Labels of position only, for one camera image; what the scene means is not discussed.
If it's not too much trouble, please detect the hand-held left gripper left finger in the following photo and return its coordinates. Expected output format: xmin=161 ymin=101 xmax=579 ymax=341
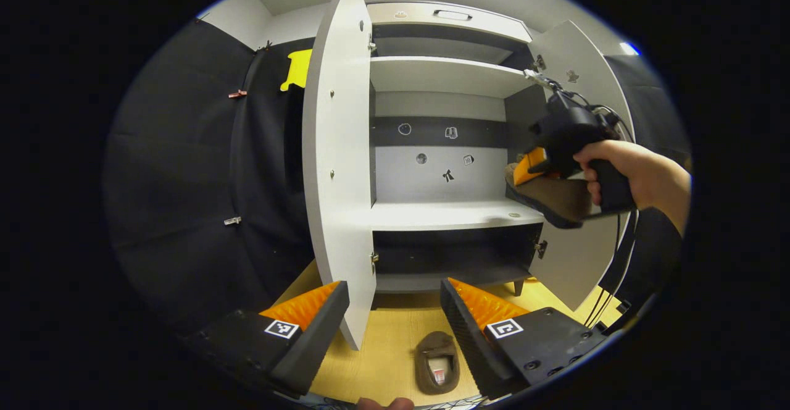
xmin=185 ymin=280 xmax=351 ymax=398

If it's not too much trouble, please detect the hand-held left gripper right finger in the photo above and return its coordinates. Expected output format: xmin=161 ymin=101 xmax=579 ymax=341
xmin=439 ymin=277 xmax=609 ymax=400

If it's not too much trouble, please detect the brown fuzzy shoe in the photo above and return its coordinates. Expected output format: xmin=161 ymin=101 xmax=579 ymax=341
xmin=505 ymin=162 xmax=602 ymax=230
xmin=414 ymin=331 xmax=460 ymax=395

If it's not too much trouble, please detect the white shoe cabinet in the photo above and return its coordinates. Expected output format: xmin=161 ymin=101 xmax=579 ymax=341
xmin=367 ymin=1 xmax=550 ymax=296

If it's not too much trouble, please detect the white cabinet drawer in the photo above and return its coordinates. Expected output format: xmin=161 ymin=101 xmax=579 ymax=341
xmin=368 ymin=2 xmax=533 ymax=43

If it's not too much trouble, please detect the black backdrop cloth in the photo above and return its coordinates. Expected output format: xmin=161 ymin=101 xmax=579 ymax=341
xmin=102 ymin=18 xmax=317 ymax=337

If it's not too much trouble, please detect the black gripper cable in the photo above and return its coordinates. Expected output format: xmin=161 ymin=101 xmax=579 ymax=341
xmin=523 ymin=69 xmax=640 ymax=330

